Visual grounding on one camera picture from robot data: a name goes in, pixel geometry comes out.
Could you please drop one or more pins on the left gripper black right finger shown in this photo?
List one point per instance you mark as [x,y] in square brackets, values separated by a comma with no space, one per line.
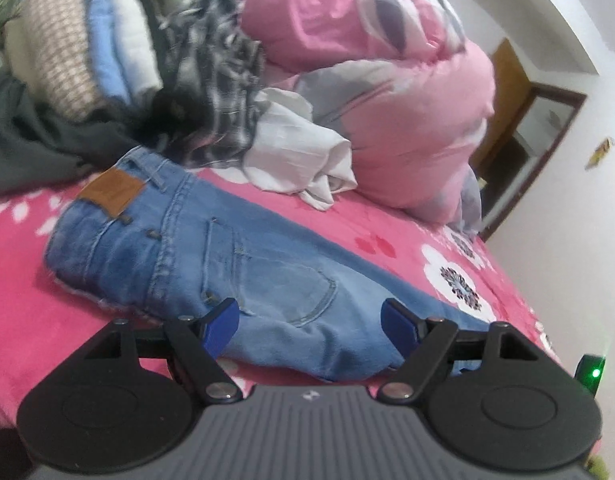
[490,397]

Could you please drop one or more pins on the beige knitted sweater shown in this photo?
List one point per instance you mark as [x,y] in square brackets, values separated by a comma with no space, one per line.
[57,42]

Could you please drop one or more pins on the black white plaid shirt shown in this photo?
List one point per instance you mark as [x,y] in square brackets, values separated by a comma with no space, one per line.
[213,73]

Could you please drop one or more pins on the brown wooden door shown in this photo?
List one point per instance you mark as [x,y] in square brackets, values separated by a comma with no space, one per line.
[513,87]

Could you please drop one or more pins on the white crumpled garment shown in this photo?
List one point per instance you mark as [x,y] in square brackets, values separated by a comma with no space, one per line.
[292,155]

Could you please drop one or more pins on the yellow wall hook ornament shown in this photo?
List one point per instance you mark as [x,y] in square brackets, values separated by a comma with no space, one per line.
[606,146]

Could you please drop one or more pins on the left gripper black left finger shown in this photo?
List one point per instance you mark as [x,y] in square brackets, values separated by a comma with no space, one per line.
[127,397]

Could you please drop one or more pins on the blue denim jeans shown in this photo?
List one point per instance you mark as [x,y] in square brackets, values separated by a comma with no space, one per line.
[150,237]

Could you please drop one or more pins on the pink floral bed blanket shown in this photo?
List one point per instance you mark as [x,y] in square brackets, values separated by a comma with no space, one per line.
[42,320]

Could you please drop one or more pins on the light blue folded garment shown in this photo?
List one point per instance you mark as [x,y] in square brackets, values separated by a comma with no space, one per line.
[122,52]

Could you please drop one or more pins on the pink grey quilt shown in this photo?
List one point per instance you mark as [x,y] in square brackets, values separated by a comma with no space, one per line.
[400,80]

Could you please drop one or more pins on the dark grey garment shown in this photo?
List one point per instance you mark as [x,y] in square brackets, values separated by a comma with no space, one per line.
[39,148]

